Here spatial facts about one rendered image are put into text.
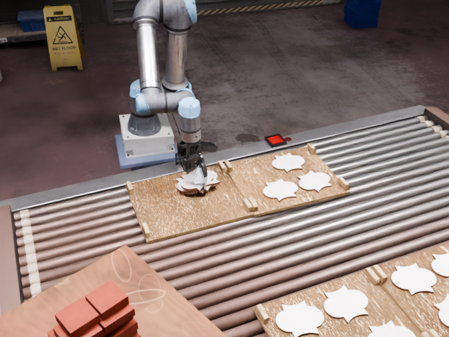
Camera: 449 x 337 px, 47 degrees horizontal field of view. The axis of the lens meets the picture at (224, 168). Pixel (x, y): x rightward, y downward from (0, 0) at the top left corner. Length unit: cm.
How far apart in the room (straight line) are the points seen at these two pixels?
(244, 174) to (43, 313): 98
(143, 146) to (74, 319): 131
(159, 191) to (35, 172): 204
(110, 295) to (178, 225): 75
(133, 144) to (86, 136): 197
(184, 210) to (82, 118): 271
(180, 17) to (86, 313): 125
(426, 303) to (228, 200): 78
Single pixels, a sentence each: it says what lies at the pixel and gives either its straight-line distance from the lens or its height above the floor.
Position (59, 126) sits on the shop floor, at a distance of 448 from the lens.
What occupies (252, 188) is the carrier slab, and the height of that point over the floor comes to 94.
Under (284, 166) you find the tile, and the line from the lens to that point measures 216.
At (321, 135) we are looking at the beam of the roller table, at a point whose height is 92.
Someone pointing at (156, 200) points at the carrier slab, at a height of 94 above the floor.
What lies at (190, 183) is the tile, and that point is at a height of 98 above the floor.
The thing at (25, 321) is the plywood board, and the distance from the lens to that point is 154.
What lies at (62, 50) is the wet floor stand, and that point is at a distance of 538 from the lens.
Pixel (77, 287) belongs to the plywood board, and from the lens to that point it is 158.
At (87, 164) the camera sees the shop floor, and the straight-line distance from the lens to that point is 393.
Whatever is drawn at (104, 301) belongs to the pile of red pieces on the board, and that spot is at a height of 131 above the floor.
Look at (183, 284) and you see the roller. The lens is 171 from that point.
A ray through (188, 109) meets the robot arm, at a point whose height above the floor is 132.
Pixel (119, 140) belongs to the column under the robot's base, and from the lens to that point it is 250.
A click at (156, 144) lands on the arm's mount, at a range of 234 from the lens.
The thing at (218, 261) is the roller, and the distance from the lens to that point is 177.
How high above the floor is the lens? 218
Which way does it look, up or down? 36 degrees down
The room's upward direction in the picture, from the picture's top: straight up
